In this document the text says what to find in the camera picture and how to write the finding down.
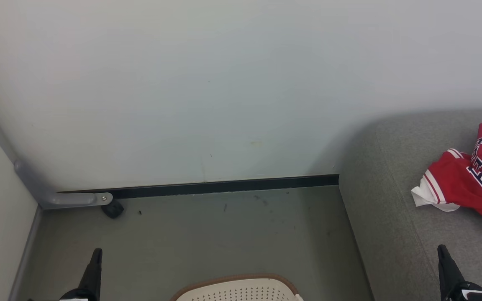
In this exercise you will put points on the cream perforated laundry basket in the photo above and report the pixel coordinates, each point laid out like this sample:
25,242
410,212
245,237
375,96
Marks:
241,291

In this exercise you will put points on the black baseboard strip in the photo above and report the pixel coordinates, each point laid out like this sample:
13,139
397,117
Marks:
224,186

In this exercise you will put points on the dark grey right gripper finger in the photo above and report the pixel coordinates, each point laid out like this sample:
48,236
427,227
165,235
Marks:
447,269

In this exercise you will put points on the grey skirting strip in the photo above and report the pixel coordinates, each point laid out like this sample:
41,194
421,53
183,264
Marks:
25,255

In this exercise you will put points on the black caster wheel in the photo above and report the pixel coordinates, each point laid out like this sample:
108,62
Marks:
113,208

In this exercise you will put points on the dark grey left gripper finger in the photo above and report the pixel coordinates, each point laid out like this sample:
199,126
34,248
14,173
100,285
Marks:
93,271

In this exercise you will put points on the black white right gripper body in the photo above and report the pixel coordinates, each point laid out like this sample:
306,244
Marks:
471,293

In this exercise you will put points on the red white sports jersey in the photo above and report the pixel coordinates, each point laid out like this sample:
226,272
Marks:
454,179

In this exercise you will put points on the grey fabric sofa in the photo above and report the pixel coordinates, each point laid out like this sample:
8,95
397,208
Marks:
391,188

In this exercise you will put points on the grey metal foot bracket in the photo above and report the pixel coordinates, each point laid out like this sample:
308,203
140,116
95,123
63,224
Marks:
67,199

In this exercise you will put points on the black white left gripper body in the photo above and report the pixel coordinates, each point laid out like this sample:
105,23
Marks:
78,296

